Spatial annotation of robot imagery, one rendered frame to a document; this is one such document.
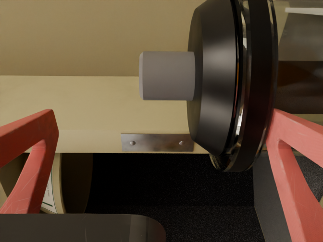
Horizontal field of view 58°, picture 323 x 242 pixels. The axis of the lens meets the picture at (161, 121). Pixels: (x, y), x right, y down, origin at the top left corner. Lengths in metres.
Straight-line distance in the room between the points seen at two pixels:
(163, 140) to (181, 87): 0.13
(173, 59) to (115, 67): 0.57
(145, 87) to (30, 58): 0.63
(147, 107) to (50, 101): 0.11
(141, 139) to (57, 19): 0.48
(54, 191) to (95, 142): 0.12
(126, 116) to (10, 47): 0.52
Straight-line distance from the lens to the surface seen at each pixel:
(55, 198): 0.39
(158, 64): 0.16
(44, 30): 0.73
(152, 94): 0.16
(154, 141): 0.28
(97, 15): 0.69
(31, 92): 0.36
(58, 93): 0.35
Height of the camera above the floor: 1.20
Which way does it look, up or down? 1 degrees down
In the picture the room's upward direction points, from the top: 90 degrees counter-clockwise
